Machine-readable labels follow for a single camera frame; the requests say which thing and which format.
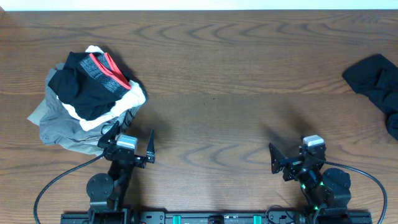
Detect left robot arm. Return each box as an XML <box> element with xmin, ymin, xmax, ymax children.
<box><xmin>86</xmin><ymin>123</ymin><xmax>155</xmax><ymax>213</ymax></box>

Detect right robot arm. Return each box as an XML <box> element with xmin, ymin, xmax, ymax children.
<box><xmin>269</xmin><ymin>143</ymin><xmax>351</xmax><ymax>213</ymax></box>

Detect black long pants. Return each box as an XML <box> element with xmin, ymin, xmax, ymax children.
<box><xmin>342</xmin><ymin>54</ymin><xmax>397</xmax><ymax>139</ymax></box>

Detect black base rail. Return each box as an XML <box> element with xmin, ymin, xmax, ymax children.
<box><xmin>60</xmin><ymin>209</ymin><xmax>373</xmax><ymax>224</ymax></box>

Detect white garment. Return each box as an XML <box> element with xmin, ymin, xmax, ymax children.
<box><xmin>57</xmin><ymin>45</ymin><xmax>146</xmax><ymax>131</ymax></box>

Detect grey garment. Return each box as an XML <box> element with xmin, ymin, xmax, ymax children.
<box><xmin>28</xmin><ymin>63</ymin><xmax>139</xmax><ymax>156</ymax></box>

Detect black shorts red waistband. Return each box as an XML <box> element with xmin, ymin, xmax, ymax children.
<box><xmin>48</xmin><ymin>52</ymin><xmax>132</xmax><ymax>121</ymax></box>

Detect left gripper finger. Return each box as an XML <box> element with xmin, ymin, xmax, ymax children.
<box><xmin>146</xmin><ymin>129</ymin><xmax>155</xmax><ymax>157</ymax></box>
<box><xmin>98</xmin><ymin>121</ymin><xmax>120</xmax><ymax>146</ymax></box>

